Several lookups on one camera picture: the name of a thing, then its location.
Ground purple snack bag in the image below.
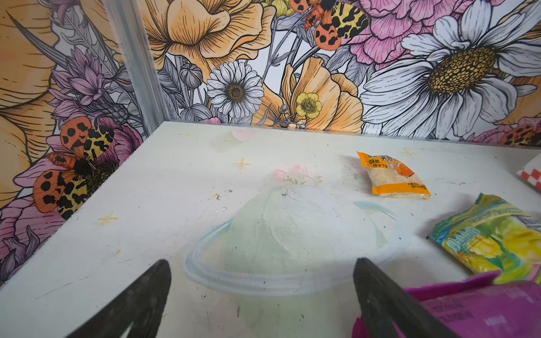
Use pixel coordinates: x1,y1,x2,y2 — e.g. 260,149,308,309
351,270,541,338

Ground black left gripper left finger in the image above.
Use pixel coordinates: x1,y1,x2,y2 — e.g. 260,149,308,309
68,259,172,337

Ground small orange cracker packet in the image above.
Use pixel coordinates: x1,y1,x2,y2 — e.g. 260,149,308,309
357,152,432,199

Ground green yellow candy bag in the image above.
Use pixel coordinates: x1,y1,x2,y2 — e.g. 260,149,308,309
428,194,540,284

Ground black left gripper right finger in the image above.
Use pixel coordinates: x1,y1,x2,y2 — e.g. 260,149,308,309
353,258,457,337

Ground white floral paper bag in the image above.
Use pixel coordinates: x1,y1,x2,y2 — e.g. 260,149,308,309
517,154,541,192

